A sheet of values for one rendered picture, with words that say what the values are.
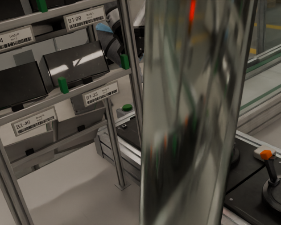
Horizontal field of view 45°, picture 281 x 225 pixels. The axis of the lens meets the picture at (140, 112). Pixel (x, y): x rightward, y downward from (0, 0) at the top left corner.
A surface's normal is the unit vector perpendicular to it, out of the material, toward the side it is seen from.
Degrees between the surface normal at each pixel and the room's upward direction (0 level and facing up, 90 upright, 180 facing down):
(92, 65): 65
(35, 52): 90
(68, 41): 90
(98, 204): 0
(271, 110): 90
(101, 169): 0
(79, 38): 90
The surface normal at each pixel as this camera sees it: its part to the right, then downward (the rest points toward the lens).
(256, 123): 0.59, 0.31
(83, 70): 0.35, -0.03
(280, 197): -0.14, -0.87
